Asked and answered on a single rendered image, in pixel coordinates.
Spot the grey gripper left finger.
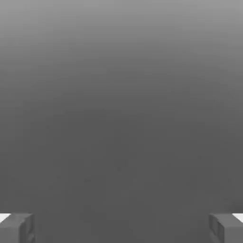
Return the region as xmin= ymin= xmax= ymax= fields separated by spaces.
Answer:
xmin=0 ymin=213 xmax=36 ymax=243

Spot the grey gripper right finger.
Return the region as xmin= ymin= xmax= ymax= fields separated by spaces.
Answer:
xmin=208 ymin=213 xmax=243 ymax=243

